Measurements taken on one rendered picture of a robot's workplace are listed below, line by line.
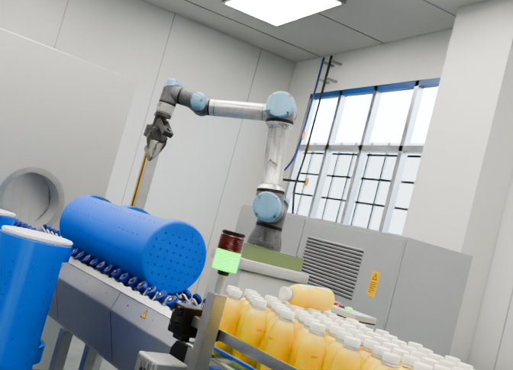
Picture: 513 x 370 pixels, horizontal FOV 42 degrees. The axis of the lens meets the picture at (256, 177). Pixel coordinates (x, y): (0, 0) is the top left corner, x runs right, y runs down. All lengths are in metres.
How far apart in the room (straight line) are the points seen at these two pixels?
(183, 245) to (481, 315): 2.89
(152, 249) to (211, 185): 5.36
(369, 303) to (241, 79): 4.67
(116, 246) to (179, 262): 0.28
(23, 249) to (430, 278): 2.25
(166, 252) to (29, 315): 0.57
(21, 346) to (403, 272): 2.05
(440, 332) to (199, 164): 4.46
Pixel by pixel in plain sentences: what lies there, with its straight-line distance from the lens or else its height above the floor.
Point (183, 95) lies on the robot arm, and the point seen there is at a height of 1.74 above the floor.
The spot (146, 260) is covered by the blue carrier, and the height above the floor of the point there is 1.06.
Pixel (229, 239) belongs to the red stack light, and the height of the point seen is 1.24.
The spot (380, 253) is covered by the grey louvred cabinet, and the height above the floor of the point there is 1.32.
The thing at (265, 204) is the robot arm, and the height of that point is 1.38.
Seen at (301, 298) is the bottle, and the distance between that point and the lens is 1.97.
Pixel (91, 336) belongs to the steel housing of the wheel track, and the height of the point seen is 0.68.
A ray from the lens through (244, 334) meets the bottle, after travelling 1.87.
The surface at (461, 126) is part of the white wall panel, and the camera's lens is 5.13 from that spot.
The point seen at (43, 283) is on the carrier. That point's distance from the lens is 2.66.
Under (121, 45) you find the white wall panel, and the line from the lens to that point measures 7.57.
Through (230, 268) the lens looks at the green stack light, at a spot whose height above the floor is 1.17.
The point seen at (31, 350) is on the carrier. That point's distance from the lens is 2.73.
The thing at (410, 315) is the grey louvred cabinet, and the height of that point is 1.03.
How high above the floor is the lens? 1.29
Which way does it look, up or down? 4 degrees up
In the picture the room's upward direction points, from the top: 15 degrees clockwise
